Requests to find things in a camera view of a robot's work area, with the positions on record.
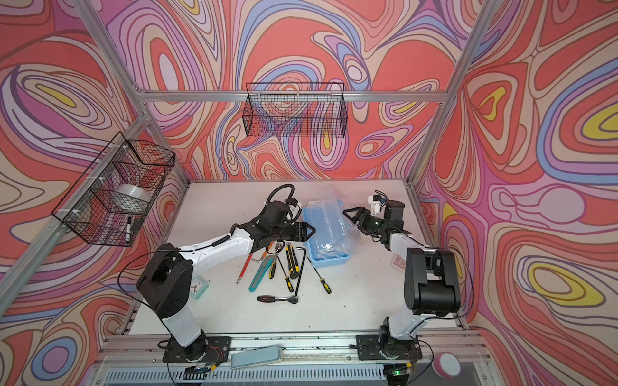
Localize red handled hex key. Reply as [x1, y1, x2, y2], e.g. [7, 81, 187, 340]
[236, 253, 262, 285]

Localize teal utility knife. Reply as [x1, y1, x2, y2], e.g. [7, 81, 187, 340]
[249, 254, 275, 293]

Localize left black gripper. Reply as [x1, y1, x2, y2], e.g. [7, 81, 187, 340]
[270, 222, 317, 243]

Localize yellow black utility knife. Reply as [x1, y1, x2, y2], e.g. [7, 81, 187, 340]
[286, 243, 300, 280]

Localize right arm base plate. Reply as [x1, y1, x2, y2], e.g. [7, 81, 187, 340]
[350, 334, 423, 363]

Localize silver tape roll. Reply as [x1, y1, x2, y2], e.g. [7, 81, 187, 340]
[115, 183, 151, 202]

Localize pink calculator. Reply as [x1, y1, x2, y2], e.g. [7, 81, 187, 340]
[391, 255, 407, 272]

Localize left black wire basket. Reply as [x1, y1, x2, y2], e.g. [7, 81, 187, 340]
[52, 133, 175, 247]

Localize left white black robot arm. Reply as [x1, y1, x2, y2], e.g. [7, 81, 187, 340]
[136, 201, 315, 349]

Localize blue plastic tool box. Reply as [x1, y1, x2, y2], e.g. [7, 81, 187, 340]
[303, 184, 360, 269]

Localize yellow black screwdriver right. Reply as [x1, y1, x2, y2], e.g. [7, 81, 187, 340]
[312, 265, 332, 294]

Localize black wire basket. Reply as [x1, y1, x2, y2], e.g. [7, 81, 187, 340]
[242, 81, 348, 138]
[52, 133, 175, 247]

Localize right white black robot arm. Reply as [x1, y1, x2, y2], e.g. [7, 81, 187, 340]
[343, 197, 461, 363]

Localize black marker pen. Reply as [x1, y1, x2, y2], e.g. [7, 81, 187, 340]
[125, 216, 132, 245]

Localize large black hex key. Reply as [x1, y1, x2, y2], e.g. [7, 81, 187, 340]
[294, 246, 307, 298]

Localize small clock card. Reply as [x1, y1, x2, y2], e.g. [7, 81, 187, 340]
[189, 276, 209, 300]

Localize black ratchet wrench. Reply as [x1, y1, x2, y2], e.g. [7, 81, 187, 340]
[257, 295, 299, 305]

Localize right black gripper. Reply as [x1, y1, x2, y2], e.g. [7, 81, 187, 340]
[343, 206, 388, 235]

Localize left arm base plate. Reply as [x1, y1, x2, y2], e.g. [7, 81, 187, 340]
[163, 335, 232, 364]

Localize back black wire basket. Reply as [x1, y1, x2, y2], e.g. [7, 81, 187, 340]
[242, 81, 348, 138]

